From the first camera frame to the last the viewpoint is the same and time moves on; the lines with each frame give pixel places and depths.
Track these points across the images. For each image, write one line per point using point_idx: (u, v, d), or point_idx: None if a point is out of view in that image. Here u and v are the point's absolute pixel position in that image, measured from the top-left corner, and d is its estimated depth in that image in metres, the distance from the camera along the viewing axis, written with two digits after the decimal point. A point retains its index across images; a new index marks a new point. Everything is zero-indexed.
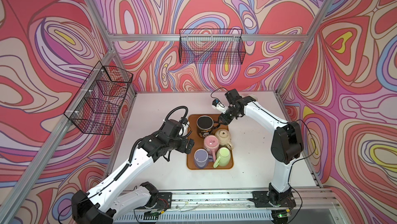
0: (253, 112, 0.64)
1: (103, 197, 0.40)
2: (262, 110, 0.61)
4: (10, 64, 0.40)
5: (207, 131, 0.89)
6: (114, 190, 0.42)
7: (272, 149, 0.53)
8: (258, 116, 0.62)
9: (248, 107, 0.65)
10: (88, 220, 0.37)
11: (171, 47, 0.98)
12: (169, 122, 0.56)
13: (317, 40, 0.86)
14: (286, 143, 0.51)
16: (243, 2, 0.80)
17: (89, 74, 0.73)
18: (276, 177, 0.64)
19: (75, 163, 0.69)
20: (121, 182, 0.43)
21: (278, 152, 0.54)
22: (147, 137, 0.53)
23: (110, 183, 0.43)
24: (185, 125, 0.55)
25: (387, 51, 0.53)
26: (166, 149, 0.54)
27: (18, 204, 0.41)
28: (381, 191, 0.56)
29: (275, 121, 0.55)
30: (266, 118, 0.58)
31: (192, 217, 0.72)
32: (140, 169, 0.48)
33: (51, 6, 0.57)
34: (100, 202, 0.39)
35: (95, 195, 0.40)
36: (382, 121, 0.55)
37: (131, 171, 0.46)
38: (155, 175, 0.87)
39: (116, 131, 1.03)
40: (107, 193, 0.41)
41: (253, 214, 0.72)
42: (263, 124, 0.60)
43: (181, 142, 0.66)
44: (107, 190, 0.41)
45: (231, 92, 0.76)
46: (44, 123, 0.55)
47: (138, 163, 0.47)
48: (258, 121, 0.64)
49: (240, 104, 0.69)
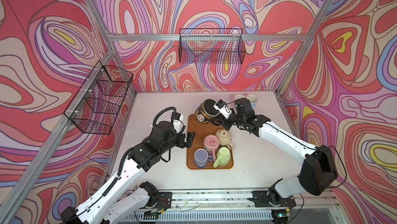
0: (271, 134, 0.55)
1: (91, 213, 0.40)
2: (283, 133, 0.54)
4: (10, 64, 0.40)
5: (204, 114, 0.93)
6: (103, 206, 0.41)
7: (301, 180, 0.48)
8: (276, 140, 0.54)
9: (264, 129, 0.57)
10: None
11: (171, 47, 0.98)
12: (157, 128, 0.51)
13: (317, 40, 0.86)
14: (320, 175, 0.42)
16: (243, 2, 0.80)
17: (89, 74, 0.72)
18: (286, 189, 0.60)
19: (75, 163, 0.69)
20: (109, 197, 0.42)
21: (310, 185, 0.46)
22: (137, 147, 0.51)
23: (99, 199, 0.42)
24: (179, 120, 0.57)
25: (387, 51, 0.53)
26: (157, 158, 0.52)
27: (18, 204, 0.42)
28: (382, 191, 0.56)
29: (302, 147, 0.48)
30: (290, 144, 0.50)
31: (192, 216, 0.72)
32: (131, 181, 0.47)
33: (51, 6, 0.57)
34: (88, 219, 0.39)
35: (84, 212, 0.40)
36: (382, 121, 0.55)
37: (121, 184, 0.44)
38: (155, 175, 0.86)
39: (116, 131, 1.02)
40: (96, 209, 0.40)
41: (253, 213, 0.72)
42: (284, 149, 0.52)
43: (179, 137, 0.63)
44: (96, 207, 0.41)
45: (245, 105, 0.63)
46: (44, 123, 0.54)
47: (128, 176, 0.46)
48: (277, 145, 0.55)
49: (253, 124, 0.60)
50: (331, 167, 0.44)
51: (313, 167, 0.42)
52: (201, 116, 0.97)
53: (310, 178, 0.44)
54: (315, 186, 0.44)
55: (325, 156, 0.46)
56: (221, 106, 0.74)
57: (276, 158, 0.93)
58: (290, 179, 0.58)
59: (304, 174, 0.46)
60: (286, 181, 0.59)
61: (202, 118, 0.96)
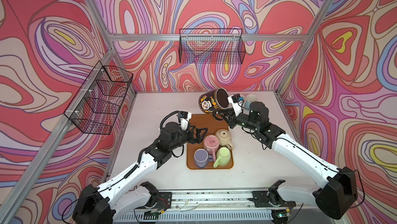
0: (286, 150, 0.51)
1: (112, 192, 0.43)
2: (301, 150, 0.49)
4: (10, 64, 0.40)
5: (214, 102, 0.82)
6: (123, 187, 0.45)
7: (319, 202, 0.45)
8: (291, 155, 0.51)
9: (279, 144, 0.53)
10: (96, 213, 0.39)
11: (171, 47, 0.98)
12: (165, 130, 0.57)
13: (317, 40, 0.86)
14: (342, 201, 0.39)
16: (243, 2, 0.80)
17: (89, 74, 0.73)
18: (290, 194, 0.59)
19: (75, 163, 0.69)
20: (130, 180, 0.47)
21: (330, 209, 0.43)
22: (152, 145, 0.59)
23: (120, 180, 0.46)
24: (187, 117, 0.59)
25: (387, 51, 0.53)
26: (168, 155, 0.59)
27: (18, 204, 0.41)
28: (382, 191, 0.56)
29: (322, 168, 0.44)
30: (309, 163, 0.46)
31: (192, 216, 0.72)
32: (147, 171, 0.53)
33: (51, 6, 0.57)
34: (110, 196, 0.42)
35: (105, 190, 0.43)
36: (382, 121, 0.55)
37: (139, 172, 0.50)
38: (155, 175, 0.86)
39: (116, 131, 1.03)
40: (117, 189, 0.44)
41: (253, 213, 0.72)
42: (300, 166, 0.49)
43: (189, 134, 0.67)
44: (117, 187, 0.44)
45: (262, 114, 0.55)
46: (44, 123, 0.54)
47: (145, 166, 0.52)
48: (291, 159, 0.51)
49: (266, 135, 0.56)
50: (353, 191, 0.43)
51: (335, 192, 0.39)
52: (208, 104, 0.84)
53: (330, 201, 0.41)
54: (335, 210, 0.41)
55: (348, 178, 0.43)
56: (235, 101, 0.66)
57: (276, 158, 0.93)
58: (297, 187, 0.59)
59: (324, 196, 0.43)
60: (292, 188, 0.60)
61: (209, 105, 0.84)
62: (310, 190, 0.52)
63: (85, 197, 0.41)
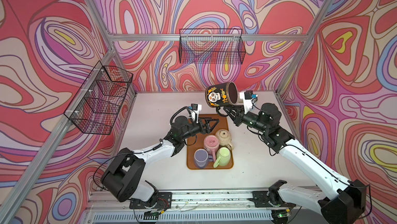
0: (295, 157, 0.50)
1: (145, 156, 0.49)
2: (310, 158, 0.48)
4: (10, 64, 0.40)
5: (224, 95, 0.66)
6: (152, 155, 0.52)
7: (324, 212, 0.45)
8: (299, 162, 0.49)
9: (288, 150, 0.51)
10: (134, 168, 0.44)
11: (171, 47, 0.98)
12: (175, 123, 0.63)
13: (317, 40, 0.86)
14: (351, 214, 0.38)
16: (243, 2, 0.80)
17: (89, 74, 0.73)
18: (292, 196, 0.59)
19: (75, 163, 0.69)
20: (156, 152, 0.54)
21: (334, 221, 0.42)
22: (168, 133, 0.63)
23: (149, 150, 0.53)
24: (197, 110, 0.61)
25: (387, 51, 0.53)
26: (181, 144, 0.66)
27: (18, 204, 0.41)
28: (381, 191, 0.56)
29: (333, 180, 0.42)
30: (319, 172, 0.45)
31: (192, 216, 0.72)
32: (167, 151, 0.60)
33: (51, 6, 0.57)
34: (144, 159, 0.48)
35: (139, 153, 0.49)
36: (382, 121, 0.55)
37: (162, 149, 0.57)
38: (155, 175, 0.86)
39: (116, 131, 1.03)
40: (148, 155, 0.50)
41: (253, 213, 0.72)
42: (308, 174, 0.48)
43: (201, 127, 0.70)
44: (147, 154, 0.51)
45: (275, 119, 0.52)
46: (44, 123, 0.54)
47: (166, 146, 0.60)
48: (298, 166, 0.50)
49: (274, 139, 0.54)
50: (362, 204, 0.42)
51: (345, 206, 0.38)
52: (216, 96, 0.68)
53: (337, 212, 0.41)
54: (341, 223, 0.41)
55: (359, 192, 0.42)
56: (248, 98, 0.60)
57: (276, 158, 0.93)
58: (302, 192, 0.57)
59: (331, 207, 0.42)
60: (296, 192, 0.59)
61: (217, 98, 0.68)
62: (315, 197, 0.51)
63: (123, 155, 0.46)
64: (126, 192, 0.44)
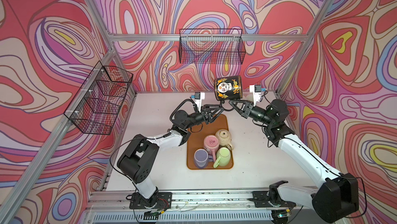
0: (291, 148, 0.53)
1: (158, 142, 0.53)
2: (306, 150, 0.50)
4: (10, 64, 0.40)
5: (236, 85, 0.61)
6: (163, 142, 0.55)
7: (314, 203, 0.46)
8: (295, 154, 0.52)
9: (285, 141, 0.54)
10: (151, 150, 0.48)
11: (171, 47, 0.98)
12: (178, 115, 0.63)
13: (317, 40, 0.86)
14: (338, 204, 0.40)
16: (243, 2, 0.80)
17: (89, 74, 0.73)
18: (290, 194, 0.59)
19: (76, 163, 0.69)
20: (167, 139, 0.58)
21: (324, 211, 0.43)
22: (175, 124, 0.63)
23: (159, 137, 0.56)
24: (200, 99, 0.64)
25: (387, 51, 0.53)
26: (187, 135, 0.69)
27: (18, 204, 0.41)
28: (381, 190, 0.56)
29: (323, 169, 0.44)
30: (311, 162, 0.47)
31: (192, 217, 0.72)
32: (175, 141, 0.63)
33: (51, 6, 0.57)
34: (158, 144, 0.52)
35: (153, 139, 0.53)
36: (382, 121, 0.55)
37: (171, 137, 0.60)
38: (155, 175, 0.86)
39: (116, 131, 1.03)
40: (161, 140, 0.55)
41: (253, 214, 0.72)
42: (303, 167, 0.50)
43: (204, 116, 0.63)
44: (159, 139, 0.54)
45: (281, 116, 0.54)
46: (44, 123, 0.54)
47: (174, 135, 0.63)
48: (295, 160, 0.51)
49: (275, 133, 0.58)
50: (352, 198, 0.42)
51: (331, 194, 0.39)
52: (227, 87, 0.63)
53: (325, 204, 0.42)
54: (329, 213, 0.41)
55: (349, 185, 0.42)
56: (257, 90, 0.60)
57: (276, 159, 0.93)
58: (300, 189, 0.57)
59: (320, 198, 0.43)
60: (293, 189, 0.59)
61: (228, 89, 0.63)
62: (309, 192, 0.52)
63: (138, 139, 0.50)
64: (142, 175, 0.47)
